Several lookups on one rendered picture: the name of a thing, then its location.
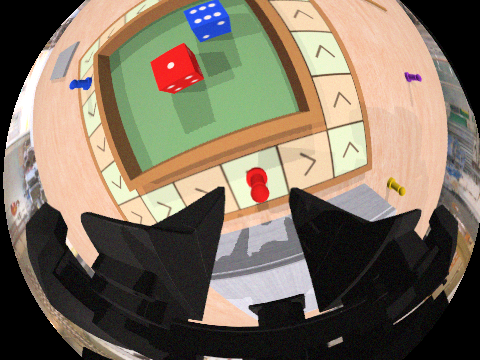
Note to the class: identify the blue die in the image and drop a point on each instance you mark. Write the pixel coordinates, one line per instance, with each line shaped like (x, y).
(208, 20)

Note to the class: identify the red pawn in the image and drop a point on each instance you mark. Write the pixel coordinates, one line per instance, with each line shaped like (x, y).
(257, 178)

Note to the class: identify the red die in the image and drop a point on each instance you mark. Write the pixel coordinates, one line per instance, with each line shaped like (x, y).
(176, 69)

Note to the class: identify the blue pawn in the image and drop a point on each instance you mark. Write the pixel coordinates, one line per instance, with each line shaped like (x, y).
(85, 84)

